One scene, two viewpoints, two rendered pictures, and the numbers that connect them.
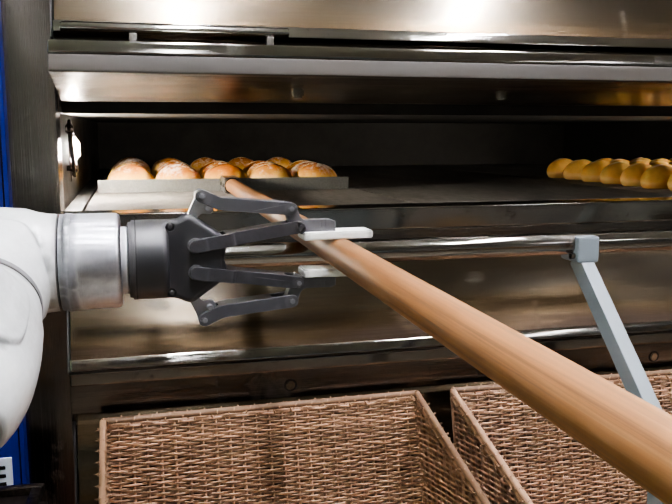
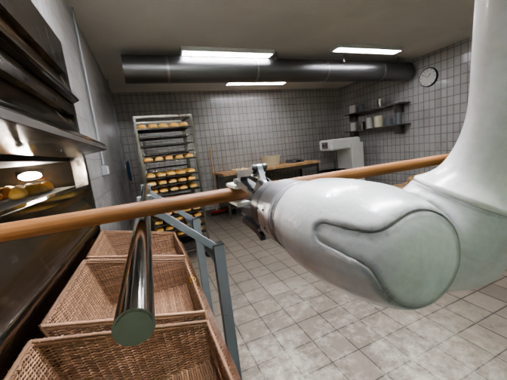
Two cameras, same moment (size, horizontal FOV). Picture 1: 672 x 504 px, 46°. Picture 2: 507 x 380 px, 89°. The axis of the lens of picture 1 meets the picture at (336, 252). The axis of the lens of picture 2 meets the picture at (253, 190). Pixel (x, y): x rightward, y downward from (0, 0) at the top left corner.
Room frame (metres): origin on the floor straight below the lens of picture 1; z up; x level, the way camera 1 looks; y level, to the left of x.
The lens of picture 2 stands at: (0.82, 0.55, 1.28)
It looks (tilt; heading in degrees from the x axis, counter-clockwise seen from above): 9 degrees down; 263
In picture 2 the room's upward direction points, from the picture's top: 6 degrees counter-clockwise
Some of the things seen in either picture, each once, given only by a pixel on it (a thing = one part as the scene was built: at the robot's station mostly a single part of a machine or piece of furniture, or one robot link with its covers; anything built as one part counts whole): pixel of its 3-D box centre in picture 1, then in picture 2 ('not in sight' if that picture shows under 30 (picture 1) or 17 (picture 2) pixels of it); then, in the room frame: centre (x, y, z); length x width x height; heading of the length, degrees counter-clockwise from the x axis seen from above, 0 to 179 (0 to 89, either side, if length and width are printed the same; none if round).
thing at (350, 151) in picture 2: not in sight; (339, 168); (-1.86, -4.95, 0.66); 1.00 x 0.66 x 1.32; 14
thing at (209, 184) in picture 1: (219, 179); not in sight; (1.93, 0.28, 1.20); 0.55 x 0.36 x 0.03; 104
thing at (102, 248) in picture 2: not in sight; (141, 252); (1.37, -1.10, 0.72); 0.56 x 0.49 x 0.28; 106
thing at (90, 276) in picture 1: (95, 261); (293, 212); (0.73, 0.22, 1.19); 0.09 x 0.06 x 0.09; 14
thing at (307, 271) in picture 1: (335, 270); (239, 201); (0.79, 0.00, 1.17); 0.07 x 0.03 x 0.01; 104
